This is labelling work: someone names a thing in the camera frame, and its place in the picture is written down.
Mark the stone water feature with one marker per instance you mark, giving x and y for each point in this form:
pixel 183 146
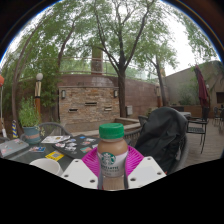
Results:
pixel 88 105

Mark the yellow card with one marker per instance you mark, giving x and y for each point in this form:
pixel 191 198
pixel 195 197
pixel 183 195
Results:
pixel 54 155

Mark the black metal patio chair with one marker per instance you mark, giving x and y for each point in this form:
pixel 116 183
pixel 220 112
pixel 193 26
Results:
pixel 196 128

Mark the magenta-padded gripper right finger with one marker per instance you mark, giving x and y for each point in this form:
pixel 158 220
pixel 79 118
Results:
pixel 146 173

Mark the black laptop with stickers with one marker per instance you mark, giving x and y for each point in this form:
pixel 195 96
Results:
pixel 75 146

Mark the green plant in teal pot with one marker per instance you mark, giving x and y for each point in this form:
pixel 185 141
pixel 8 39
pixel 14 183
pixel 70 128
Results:
pixel 30 130

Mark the green-capped coffee drink bottle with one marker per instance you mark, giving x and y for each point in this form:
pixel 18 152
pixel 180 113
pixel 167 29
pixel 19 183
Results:
pixel 112 156

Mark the small tree by wall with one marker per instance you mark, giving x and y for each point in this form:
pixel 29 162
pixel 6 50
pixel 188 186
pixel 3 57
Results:
pixel 161 88

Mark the curved slender trunk tree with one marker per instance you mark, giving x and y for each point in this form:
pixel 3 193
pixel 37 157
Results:
pixel 14 103

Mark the forked dark trunk tree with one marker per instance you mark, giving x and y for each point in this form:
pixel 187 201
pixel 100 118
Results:
pixel 121 93

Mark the yellow and black striped bollard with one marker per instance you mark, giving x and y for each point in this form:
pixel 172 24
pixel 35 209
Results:
pixel 14 130

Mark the grey laptop with stickers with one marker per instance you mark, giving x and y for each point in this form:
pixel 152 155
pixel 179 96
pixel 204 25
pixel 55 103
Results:
pixel 13 147

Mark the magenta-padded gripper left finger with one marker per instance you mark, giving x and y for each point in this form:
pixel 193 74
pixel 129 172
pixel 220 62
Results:
pixel 78 175

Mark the grey wall box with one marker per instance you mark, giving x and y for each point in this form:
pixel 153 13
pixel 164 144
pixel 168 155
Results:
pixel 129 110

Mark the black jacket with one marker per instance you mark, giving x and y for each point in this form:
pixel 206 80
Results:
pixel 163 136

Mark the closed maroon patio umbrella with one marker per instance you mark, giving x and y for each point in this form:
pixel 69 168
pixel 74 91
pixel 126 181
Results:
pixel 202 88

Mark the white cup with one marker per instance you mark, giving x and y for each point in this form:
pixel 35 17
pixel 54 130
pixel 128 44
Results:
pixel 45 165

